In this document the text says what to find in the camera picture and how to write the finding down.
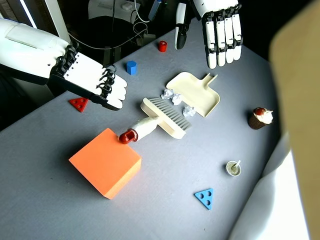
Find grey table cloth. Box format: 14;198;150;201
0;18;292;240

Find cream plastic dustpan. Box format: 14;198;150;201
165;71;221;118

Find tan blurred board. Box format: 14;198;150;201
269;0;320;240

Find small cup with spoon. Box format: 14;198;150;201
225;159;242;177

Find cream hand broom red-tipped handle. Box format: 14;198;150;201
118;96;193;145

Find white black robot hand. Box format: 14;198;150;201
0;18;129;112
174;0;244;70

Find white frame post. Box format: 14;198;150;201
44;0;72;43

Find blue triangle block with holes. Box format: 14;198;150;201
194;187;215;211

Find toy cupcake with cherry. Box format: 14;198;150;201
247;107;274;130

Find orange foam block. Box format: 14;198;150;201
68;127;143;200

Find white cable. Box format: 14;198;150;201
132;0;151;25

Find grey usb adapter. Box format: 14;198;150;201
147;0;162;21

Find red triangle block with holes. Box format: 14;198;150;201
69;96;90;113

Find blue hexagonal prism block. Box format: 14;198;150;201
126;60;139;76

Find crumpled white paper ball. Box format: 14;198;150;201
171;92;183;106
160;88;175;100
182;104;197;118

